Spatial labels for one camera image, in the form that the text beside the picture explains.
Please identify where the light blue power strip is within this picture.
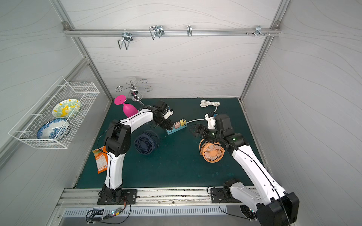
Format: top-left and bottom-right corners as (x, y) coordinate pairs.
(166, 121), (186, 135)

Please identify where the yellow USB plug adapter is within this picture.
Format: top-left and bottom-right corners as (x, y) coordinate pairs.
(180, 119), (186, 126)

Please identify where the pink USB plug adapter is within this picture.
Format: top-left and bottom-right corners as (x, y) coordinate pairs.
(173, 121), (180, 129)

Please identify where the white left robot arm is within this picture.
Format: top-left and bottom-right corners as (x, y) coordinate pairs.
(97, 101), (173, 205)

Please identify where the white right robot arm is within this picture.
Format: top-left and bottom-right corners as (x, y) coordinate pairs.
(190, 114), (300, 226)

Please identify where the orange desk fan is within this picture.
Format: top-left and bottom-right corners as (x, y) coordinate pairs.
(199, 139), (225, 163)

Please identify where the navy blue desk fan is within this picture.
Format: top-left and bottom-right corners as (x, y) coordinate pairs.
(134, 130), (160, 155)

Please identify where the chrome glass holder stand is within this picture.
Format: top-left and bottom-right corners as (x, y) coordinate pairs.
(115, 77), (153, 107)

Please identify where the magenta plastic wine glass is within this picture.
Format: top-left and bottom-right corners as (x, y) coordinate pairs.
(114, 95), (139, 118)

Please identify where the orange snack packet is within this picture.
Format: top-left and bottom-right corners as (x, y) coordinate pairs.
(92, 146), (108, 174)

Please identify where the double prong metal hook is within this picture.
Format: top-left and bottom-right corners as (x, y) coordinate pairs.
(117, 30), (133, 50)

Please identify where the looped metal hook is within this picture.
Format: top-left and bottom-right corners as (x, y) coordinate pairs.
(149, 25), (165, 40)

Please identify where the yellow green patterned plate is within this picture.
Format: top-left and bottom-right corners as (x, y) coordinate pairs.
(52, 99), (81, 119)

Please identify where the small flat metal hook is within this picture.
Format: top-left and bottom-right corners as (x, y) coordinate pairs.
(187, 25), (192, 37)

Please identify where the blue white patterned plate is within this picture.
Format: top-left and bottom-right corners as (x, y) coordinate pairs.
(36, 118), (70, 139)

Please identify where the white power strip cord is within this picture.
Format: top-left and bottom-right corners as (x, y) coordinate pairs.
(186, 100), (221, 125)

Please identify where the black right base cable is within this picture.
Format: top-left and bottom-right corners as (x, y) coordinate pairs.
(206, 186), (258, 221)

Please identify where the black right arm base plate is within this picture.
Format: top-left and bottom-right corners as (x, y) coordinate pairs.
(207, 186), (241, 203)

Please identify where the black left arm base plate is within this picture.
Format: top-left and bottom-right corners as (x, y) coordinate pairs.
(97, 187), (138, 205)

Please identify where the black cable bundle with board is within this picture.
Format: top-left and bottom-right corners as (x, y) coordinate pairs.
(85, 197), (132, 226)

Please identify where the white wire wall basket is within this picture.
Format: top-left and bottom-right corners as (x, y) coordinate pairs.
(8, 77), (100, 149)

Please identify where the aluminium top rail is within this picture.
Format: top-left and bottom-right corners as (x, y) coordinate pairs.
(64, 28), (281, 38)

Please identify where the aluminium front frame rail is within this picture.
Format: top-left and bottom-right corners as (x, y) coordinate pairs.
(56, 186), (256, 209)

